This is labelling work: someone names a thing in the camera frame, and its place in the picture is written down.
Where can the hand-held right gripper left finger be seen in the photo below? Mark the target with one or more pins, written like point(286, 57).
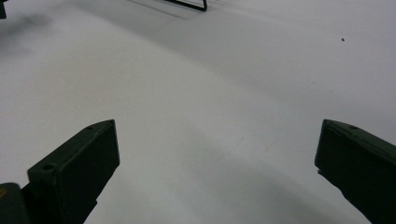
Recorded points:
point(77, 174)

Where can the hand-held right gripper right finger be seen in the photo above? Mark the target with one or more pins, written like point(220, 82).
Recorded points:
point(361, 168)

